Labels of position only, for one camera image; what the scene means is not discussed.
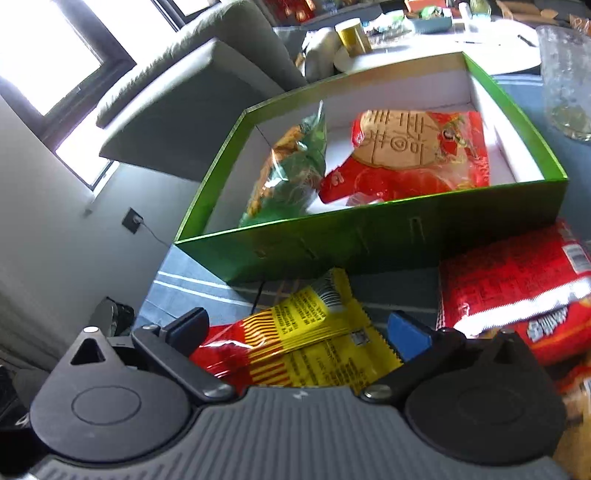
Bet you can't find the large red packet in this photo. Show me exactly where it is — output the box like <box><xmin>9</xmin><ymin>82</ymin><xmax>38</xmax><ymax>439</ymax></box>
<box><xmin>436</xmin><ymin>219</ymin><xmax>591</xmax><ymax>340</ymax></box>

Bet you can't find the dark object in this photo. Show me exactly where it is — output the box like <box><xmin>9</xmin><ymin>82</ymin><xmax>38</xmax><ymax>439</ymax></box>
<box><xmin>88</xmin><ymin>298</ymin><xmax>136</xmax><ymax>340</ymax></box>

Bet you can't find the glass pitcher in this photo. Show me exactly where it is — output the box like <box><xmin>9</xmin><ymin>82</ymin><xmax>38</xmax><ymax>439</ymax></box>
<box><xmin>536</xmin><ymin>24</ymin><xmax>591</xmax><ymax>141</ymax></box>

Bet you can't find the green cardboard box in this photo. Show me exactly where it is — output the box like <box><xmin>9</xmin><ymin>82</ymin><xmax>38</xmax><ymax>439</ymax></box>
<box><xmin>174</xmin><ymin>52</ymin><xmax>568</xmax><ymax>284</ymax></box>

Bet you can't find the yellow can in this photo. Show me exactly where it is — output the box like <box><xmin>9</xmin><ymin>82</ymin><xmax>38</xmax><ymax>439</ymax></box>
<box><xmin>335</xmin><ymin>18</ymin><xmax>372</xmax><ymax>57</ymax></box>

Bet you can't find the grey armchair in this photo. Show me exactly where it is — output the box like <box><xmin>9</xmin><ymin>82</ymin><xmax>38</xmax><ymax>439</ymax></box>
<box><xmin>95</xmin><ymin>0</ymin><xmax>308</xmax><ymax>183</ymax></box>

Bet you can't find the red packet with outlined print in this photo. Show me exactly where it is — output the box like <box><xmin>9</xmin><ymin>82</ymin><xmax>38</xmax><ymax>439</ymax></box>
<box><xmin>512</xmin><ymin>305</ymin><xmax>591</xmax><ymax>365</ymax></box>

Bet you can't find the wall socket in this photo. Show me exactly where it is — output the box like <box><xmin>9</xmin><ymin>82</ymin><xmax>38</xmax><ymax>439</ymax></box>
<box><xmin>121</xmin><ymin>208</ymin><xmax>143</xmax><ymax>234</ymax></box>

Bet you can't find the blue container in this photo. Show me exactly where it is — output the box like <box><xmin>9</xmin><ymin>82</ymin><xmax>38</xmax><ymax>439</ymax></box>
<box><xmin>406</xmin><ymin>11</ymin><xmax>453</xmax><ymax>35</ymax></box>

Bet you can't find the red snack bag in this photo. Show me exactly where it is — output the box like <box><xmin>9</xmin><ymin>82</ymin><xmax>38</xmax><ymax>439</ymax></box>
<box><xmin>318</xmin><ymin>108</ymin><xmax>491</xmax><ymax>208</ymax></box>

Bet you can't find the red yellow striped packet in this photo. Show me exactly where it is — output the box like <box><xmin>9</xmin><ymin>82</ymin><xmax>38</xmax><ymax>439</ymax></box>
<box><xmin>189</xmin><ymin>268</ymin><xmax>404</xmax><ymax>394</ymax></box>

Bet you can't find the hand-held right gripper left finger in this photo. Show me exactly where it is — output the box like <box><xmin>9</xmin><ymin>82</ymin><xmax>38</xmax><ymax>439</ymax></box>
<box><xmin>69</xmin><ymin>307</ymin><xmax>236</xmax><ymax>402</ymax></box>

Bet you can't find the window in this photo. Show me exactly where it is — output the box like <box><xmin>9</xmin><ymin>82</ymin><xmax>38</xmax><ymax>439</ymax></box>
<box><xmin>0</xmin><ymin>0</ymin><xmax>218</xmax><ymax>190</ymax></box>

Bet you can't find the power cable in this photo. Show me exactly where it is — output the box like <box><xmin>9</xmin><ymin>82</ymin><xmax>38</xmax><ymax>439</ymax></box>
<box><xmin>139</xmin><ymin>220</ymin><xmax>178</xmax><ymax>246</ymax></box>

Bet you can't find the green snack bag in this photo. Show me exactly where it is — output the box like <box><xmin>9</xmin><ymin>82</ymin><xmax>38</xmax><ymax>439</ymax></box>
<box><xmin>239</xmin><ymin>102</ymin><xmax>328</xmax><ymax>228</ymax></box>

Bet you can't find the red flower decoration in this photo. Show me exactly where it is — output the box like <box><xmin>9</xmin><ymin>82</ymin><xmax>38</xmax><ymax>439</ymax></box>
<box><xmin>265</xmin><ymin>0</ymin><xmax>319</xmax><ymax>21</ymax></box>

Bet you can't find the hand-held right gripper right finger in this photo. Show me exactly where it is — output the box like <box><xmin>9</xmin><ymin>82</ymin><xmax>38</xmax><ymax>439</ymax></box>
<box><xmin>360</xmin><ymin>310</ymin><xmax>532</xmax><ymax>400</ymax></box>

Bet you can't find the round white table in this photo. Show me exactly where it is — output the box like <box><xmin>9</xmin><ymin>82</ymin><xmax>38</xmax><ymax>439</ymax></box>
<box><xmin>332</xmin><ymin>16</ymin><xmax>543</xmax><ymax>77</ymax></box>

